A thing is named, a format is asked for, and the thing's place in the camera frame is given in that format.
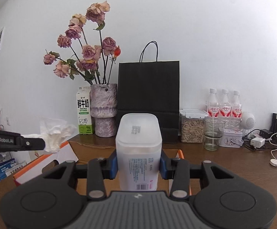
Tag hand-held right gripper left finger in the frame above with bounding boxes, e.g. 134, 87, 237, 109
42, 156, 117, 199

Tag black paper bag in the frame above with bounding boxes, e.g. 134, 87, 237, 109
117, 41, 181, 144

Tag red cardboard box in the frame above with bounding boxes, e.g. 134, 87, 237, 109
13, 140, 192, 196

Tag blue printed packets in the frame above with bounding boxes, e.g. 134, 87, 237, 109
0, 157, 18, 184

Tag purple textured vase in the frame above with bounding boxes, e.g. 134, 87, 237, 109
90, 83, 118, 138

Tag clear glass cup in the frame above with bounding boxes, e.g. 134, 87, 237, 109
204, 135, 219, 151
203, 118, 226, 138

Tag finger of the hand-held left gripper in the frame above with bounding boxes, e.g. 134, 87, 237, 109
0, 127, 46, 152

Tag white green milk carton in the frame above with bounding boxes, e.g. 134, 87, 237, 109
76, 86, 92, 135

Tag water bottle red label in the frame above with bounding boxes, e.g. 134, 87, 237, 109
206, 88, 219, 124
231, 90, 243, 125
219, 89, 232, 124

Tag black charger block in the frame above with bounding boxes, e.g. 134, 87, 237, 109
259, 129, 273, 139

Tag white round speaker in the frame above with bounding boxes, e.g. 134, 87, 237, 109
240, 112, 255, 131

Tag white plastic canister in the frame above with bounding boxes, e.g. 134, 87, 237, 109
115, 113, 163, 192

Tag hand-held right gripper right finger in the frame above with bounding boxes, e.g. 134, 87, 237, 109
160, 157, 235, 199

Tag dried pink rose bouquet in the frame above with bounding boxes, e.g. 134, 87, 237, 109
43, 1, 122, 85

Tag white printed tin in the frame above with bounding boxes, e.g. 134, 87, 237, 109
219, 129, 244, 148

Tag white plug adapter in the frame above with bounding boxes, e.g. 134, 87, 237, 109
250, 137, 263, 151

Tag clear jar of seeds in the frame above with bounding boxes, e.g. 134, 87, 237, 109
179, 109, 208, 144

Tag black rectangular device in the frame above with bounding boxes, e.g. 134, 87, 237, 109
270, 113, 277, 134

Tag white tissue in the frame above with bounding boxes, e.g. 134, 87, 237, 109
39, 118, 77, 153

